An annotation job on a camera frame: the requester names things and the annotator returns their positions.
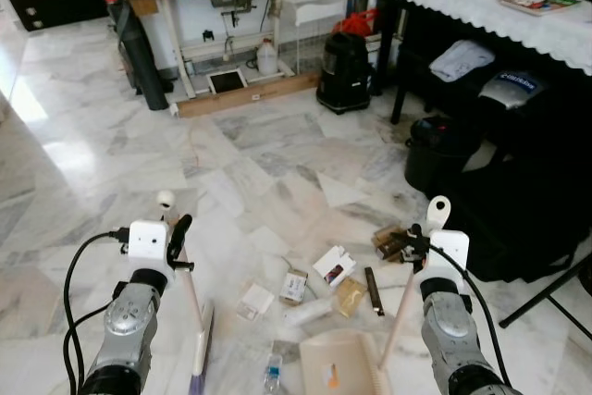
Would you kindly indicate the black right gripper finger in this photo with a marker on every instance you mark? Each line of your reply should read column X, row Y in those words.
column 417, row 232

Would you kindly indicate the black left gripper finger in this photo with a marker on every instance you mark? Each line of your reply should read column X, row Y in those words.
column 182, row 233

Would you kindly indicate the beige broom with white knob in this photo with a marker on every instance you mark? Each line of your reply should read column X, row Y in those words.
column 201, row 349

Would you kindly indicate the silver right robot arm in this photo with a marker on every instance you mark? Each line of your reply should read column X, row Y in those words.
column 453, row 321

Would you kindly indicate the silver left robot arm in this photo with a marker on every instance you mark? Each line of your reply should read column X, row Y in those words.
column 128, row 326

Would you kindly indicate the crumpled brown wrapper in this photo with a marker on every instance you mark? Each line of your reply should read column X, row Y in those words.
column 388, row 242

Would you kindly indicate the slim black bar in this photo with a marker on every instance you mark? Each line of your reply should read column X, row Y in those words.
column 373, row 291

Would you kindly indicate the black round bin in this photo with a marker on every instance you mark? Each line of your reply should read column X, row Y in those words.
column 439, row 154

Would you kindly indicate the gold foil packet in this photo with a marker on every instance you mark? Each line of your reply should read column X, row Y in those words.
column 350, row 297

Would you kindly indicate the white flat packet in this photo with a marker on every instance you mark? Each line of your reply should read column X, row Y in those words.
column 255, row 302

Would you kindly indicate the large black bag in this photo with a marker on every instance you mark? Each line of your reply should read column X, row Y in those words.
column 527, row 210

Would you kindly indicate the small white brown carton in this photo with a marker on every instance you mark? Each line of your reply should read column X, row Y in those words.
column 294, row 286

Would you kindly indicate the white paper roll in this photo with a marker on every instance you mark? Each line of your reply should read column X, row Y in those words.
column 307, row 312

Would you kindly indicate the black folding chair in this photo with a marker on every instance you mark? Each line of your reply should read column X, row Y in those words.
column 546, row 298

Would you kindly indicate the clear plastic bottle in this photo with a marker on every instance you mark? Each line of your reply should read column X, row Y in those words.
column 272, row 375

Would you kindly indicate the wooden plank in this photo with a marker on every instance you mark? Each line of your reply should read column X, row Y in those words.
column 245, row 97

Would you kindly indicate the black framed white tablet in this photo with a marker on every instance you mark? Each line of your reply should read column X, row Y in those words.
column 228, row 80

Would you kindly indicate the grey bag with blue logo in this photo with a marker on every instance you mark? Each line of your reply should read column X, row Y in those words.
column 509, row 90

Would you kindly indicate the black vacuum cleaner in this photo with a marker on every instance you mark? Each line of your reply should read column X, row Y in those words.
column 344, row 76

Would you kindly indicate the folded white cloth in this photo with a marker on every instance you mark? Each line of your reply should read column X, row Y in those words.
column 462, row 60

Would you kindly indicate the black rolled mat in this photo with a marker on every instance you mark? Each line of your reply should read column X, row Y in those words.
column 141, row 53

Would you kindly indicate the white plastic jug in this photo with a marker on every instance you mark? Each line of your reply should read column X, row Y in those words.
column 266, row 59

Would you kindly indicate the red plastic bag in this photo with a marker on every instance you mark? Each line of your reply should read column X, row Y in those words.
column 356, row 23

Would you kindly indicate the table with white lace cloth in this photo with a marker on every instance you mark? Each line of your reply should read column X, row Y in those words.
column 444, row 2

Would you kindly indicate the white plastic chair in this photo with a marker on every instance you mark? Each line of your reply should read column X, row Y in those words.
column 314, row 11

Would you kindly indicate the colourful magazine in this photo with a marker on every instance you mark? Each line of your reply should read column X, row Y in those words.
column 538, row 2

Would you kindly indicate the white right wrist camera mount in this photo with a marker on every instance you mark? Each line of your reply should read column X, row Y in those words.
column 450, row 252

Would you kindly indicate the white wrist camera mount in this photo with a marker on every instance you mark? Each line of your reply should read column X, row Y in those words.
column 450, row 252
column 146, row 242

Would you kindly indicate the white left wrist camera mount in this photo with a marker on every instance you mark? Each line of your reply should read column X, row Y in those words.
column 146, row 242

